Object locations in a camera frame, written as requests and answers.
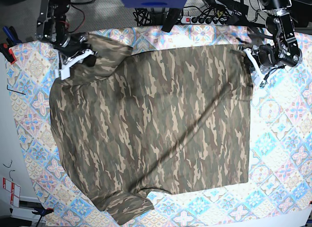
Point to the white power strip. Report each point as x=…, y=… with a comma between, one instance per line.
x=192, y=20

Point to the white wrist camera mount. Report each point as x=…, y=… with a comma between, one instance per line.
x=70, y=65
x=260, y=80

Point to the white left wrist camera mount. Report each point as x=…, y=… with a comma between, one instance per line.
x=260, y=80

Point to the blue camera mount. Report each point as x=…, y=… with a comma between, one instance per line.
x=154, y=3

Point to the patterned tablecloth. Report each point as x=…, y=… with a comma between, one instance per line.
x=279, y=190

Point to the camouflage T-shirt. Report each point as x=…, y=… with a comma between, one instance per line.
x=172, y=121

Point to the black orange clamp upper left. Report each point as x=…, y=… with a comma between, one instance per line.
x=12, y=40

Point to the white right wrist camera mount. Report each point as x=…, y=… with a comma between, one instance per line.
x=70, y=65

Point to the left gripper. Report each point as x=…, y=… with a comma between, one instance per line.
x=265, y=55

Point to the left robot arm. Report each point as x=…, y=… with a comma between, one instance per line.
x=285, y=50

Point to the black clamp lower left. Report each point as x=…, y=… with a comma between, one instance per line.
x=42, y=212

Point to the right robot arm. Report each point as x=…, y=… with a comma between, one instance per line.
x=52, y=28

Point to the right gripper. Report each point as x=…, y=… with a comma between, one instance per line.
x=75, y=45

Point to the red white label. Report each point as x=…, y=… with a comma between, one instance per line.
x=11, y=192

